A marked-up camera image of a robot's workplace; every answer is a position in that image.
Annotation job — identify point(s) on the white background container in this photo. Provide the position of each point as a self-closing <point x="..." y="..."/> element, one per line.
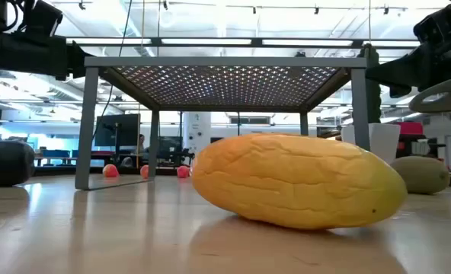
<point x="420" y="147"/>

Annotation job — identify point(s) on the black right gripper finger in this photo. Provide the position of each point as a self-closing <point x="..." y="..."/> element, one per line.
<point x="397" y="72"/>
<point x="401" y="91"/>

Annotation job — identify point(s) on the black aluminium table frame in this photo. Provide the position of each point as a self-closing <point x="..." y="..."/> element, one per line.
<point x="58" y="171"/>

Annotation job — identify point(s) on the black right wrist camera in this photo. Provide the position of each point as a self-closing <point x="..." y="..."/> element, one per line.
<point x="442" y="23"/>

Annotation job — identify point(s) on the person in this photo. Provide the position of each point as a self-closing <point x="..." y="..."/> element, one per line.
<point x="142" y="144"/>

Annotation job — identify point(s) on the red background storage bin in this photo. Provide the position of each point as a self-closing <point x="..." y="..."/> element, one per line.
<point x="410" y="128"/>

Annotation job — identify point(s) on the large yellow toy mango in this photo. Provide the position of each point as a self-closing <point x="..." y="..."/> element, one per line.
<point x="294" y="179"/>

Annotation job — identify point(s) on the brown green toy kiwi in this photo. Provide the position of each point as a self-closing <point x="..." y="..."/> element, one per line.
<point x="423" y="175"/>

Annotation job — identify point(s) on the dark toy avocado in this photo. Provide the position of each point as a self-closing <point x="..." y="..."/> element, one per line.
<point x="6" y="163"/>

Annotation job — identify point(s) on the grey perforated metal stand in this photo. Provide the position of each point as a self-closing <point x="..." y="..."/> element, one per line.
<point x="225" y="62"/>

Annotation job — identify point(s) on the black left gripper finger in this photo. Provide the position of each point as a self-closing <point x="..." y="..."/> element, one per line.
<point x="76" y="57"/>

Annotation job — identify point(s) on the black background monitor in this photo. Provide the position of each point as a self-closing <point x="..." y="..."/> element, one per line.
<point x="122" y="129"/>

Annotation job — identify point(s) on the small red orange toy fruit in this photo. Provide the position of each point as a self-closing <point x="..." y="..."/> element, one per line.
<point x="144" y="171"/>
<point x="110" y="171"/>

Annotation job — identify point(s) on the white angular planter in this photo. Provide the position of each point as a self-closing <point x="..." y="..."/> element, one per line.
<point x="383" y="141"/>

